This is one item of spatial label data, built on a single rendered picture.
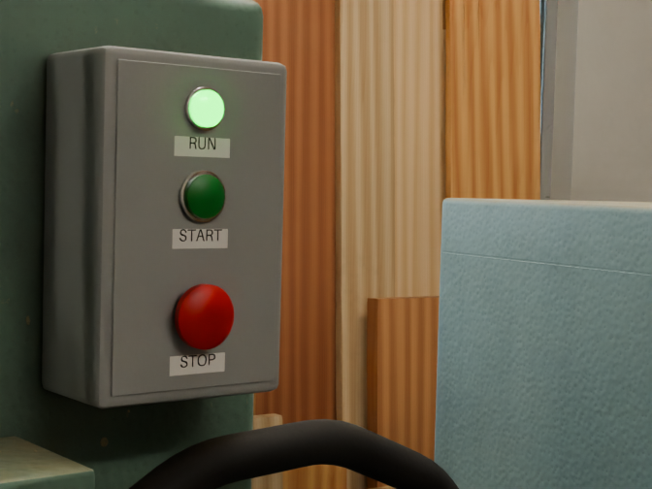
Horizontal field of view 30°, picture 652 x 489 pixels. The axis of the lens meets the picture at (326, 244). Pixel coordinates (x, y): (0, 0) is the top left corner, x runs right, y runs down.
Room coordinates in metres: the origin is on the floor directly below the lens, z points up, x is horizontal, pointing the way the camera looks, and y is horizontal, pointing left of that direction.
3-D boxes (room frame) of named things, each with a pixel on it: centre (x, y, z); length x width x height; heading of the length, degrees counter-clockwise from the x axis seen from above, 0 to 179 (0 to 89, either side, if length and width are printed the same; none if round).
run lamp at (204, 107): (0.56, 0.06, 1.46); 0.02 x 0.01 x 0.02; 128
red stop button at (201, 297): (0.55, 0.05, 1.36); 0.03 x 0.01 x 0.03; 128
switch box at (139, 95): (0.58, 0.08, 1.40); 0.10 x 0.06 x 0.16; 128
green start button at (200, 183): (0.56, 0.06, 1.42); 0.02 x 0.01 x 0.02; 128
